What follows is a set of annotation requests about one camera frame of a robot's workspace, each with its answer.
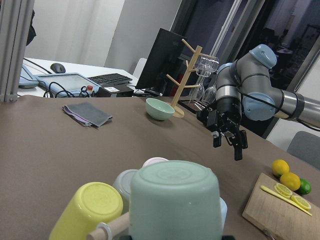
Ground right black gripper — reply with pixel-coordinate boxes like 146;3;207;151
196;97;248;161

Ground pink cup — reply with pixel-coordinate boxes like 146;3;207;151
142;157;169;168

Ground green cup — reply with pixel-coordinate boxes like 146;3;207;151
129;160;223;240

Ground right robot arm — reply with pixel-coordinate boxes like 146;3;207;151
196;44;320;161

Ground blue cup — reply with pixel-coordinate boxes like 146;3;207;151
219;197;228;231

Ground grey cup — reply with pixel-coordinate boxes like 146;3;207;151
112;169;138;215

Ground yellow cup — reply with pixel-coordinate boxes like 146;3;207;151
49;182;123;240

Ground lower hanging wine glass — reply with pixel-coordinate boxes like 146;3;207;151
202;77;217;105

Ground hanging wine glass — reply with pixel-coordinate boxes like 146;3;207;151
202;77;217;105
189;76;205;101

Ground upper hanging wine glass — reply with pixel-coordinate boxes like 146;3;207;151
189;76;205;101

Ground wooden mug tree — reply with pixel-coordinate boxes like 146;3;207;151
166;39;204;118

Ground whole yellow lemon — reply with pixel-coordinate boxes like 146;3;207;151
271;159;290;178
280;172;301;191

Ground lemon slice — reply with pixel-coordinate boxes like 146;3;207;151
291;195;312;211
273;183;293;199

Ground green bowl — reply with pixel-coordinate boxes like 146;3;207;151
145;98;175;121

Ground clear glass mug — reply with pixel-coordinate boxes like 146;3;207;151
194;53;220;78

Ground yellow plastic knife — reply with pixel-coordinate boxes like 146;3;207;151
260;185;312;216

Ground green lime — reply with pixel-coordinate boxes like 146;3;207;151
297;178;312;195

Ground wooden cutting board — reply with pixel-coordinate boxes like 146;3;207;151
242;173;320;240

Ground black computer monitor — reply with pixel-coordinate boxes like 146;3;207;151
135;28;188;94

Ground black computer keyboard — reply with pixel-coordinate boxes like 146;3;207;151
88;73;132;87

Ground grey folded cloth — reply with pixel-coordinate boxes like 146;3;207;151
62;102;113;128

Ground blue teach pendant tablet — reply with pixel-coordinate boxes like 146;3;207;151
35;73;101;98

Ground black computer mouse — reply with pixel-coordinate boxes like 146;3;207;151
50;62;66;74

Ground white wire cup holder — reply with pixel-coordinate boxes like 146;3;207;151
86;212;130;240

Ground aluminium frame post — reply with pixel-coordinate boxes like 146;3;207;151
0;0;34;103

